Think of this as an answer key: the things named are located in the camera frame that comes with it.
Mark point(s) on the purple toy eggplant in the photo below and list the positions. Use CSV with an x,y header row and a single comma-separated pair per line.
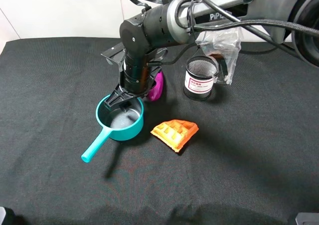
x,y
156,92

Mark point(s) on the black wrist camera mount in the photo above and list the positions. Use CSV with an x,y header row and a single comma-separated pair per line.
x,y
119,54

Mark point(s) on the black fabric table cloth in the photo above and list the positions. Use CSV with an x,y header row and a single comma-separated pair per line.
x,y
253,161

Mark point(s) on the black mesh pen cup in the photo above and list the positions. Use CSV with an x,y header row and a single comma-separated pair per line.
x,y
200,76

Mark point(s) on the teal toy saucepan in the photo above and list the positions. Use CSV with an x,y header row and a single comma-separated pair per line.
x,y
116,125

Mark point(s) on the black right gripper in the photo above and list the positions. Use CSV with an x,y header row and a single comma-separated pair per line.
x,y
137,80

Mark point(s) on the orange toy waffle slice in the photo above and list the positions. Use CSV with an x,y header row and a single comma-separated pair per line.
x,y
175,133

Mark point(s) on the clear plastic bag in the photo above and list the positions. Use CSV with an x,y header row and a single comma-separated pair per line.
x,y
223,47

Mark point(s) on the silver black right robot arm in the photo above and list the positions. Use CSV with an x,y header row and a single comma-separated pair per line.
x,y
291,25

